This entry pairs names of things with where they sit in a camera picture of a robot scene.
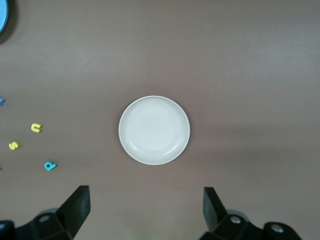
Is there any beige round plate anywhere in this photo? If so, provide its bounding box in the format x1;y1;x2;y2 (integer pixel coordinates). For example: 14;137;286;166
118;95;191;166

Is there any brown table cover sheet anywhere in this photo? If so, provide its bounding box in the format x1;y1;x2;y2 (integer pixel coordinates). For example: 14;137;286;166
0;0;320;240

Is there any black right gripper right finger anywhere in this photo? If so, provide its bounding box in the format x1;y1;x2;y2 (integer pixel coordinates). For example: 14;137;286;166
199;186;303;240

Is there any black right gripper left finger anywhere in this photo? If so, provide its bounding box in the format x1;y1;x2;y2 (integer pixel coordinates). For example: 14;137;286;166
0;184;91;240

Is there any teal letter p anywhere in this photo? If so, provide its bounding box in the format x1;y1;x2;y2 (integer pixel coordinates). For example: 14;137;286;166
44;160;58;172

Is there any blue round plate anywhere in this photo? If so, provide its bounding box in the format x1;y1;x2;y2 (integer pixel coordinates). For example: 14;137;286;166
0;0;11;36

